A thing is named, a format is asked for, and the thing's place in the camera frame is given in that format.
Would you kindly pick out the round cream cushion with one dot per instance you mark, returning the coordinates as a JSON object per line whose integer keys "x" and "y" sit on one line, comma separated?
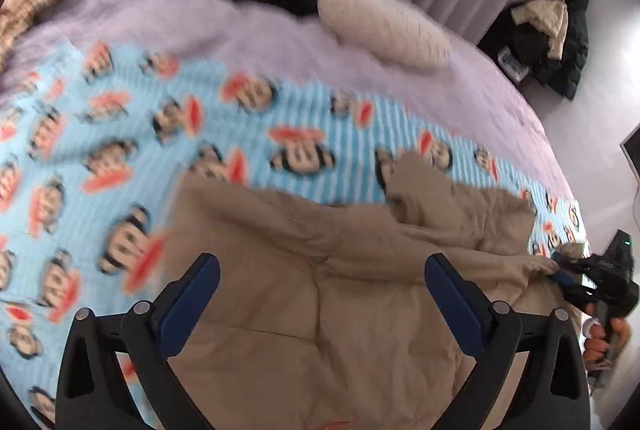
{"x": 385, "y": 23}

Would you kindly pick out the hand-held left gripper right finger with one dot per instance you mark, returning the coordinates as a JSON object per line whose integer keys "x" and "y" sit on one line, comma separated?
{"x": 455, "y": 305}

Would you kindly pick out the person's right hand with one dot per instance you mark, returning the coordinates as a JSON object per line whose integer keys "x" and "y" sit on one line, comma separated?
{"x": 600, "y": 345}

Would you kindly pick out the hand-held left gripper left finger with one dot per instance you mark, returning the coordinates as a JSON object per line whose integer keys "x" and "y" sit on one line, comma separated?
{"x": 190, "y": 305}

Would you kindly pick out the wall television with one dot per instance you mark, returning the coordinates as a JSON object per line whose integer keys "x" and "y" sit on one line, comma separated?
{"x": 632, "y": 155}

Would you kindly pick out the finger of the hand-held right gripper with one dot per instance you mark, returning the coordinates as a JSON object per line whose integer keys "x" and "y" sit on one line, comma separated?
{"x": 570, "y": 262}
{"x": 566, "y": 281}

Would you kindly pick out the small printed box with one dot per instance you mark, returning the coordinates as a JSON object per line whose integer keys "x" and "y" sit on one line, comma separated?
{"x": 512, "y": 65}

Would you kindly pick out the tan puffer jacket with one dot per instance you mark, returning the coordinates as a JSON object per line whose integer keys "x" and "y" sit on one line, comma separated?
{"x": 350, "y": 285}

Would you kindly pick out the pile of dark clothes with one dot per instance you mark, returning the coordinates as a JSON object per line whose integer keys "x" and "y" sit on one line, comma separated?
{"x": 575, "y": 45}

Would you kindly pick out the blue striped monkey print blanket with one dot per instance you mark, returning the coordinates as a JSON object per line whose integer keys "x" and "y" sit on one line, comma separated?
{"x": 100, "y": 135}

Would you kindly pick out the lilac bed cover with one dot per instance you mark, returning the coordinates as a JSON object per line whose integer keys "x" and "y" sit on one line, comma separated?
{"x": 475, "y": 100}

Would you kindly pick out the cream quilted jacket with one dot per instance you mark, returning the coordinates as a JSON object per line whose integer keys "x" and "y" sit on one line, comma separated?
{"x": 545, "y": 18}

